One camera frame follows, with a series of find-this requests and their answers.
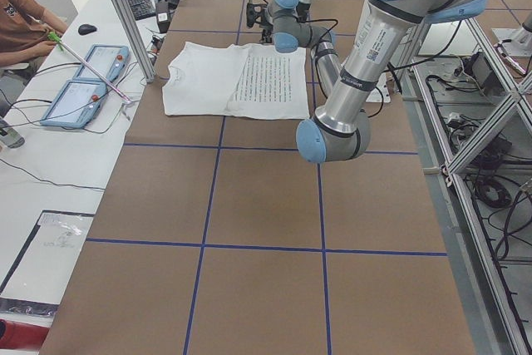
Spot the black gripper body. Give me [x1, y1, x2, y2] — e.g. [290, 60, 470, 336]
[260, 19, 273, 39]

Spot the lower blue teach pendant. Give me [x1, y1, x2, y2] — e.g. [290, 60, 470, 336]
[39, 80, 107, 129]

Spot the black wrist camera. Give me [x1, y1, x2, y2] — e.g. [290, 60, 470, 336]
[246, 0, 268, 28]

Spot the person in brown shirt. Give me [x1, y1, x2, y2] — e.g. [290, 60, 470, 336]
[1, 0, 68, 81]

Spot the metal rod with green tip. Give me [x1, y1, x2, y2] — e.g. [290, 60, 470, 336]
[48, 32, 133, 105]

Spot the aluminium frame post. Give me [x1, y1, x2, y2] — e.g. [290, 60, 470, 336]
[111, 0, 155, 83]

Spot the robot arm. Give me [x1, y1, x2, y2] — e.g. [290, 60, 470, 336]
[296, 0, 487, 164]
[246, 0, 341, 96]

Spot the aluminium extrusion frame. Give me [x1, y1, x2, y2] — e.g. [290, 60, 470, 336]
[393, 9, 531, 354]

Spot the upper blue teach pendant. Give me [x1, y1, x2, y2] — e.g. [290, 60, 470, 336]
[85, 44, 130, 82]

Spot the black keyboard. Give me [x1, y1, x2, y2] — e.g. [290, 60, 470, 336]
[127, 0, 156, 21]

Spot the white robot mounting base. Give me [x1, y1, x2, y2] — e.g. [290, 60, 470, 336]
[366, 79, 391, 104]

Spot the black computer mouse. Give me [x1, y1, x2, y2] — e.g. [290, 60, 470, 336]
[77, 23, 97, 36]

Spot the white long-sleeve printed shirt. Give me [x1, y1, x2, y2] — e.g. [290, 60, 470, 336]
[162, 42, 309, 120]

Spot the clear plastic document sleeve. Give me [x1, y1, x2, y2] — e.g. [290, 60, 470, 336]
[1, 210, 94, 318]

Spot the blue teach pendant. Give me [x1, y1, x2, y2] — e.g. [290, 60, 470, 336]
[39, 80, 107, 129]
[85, 44, 130, 82]

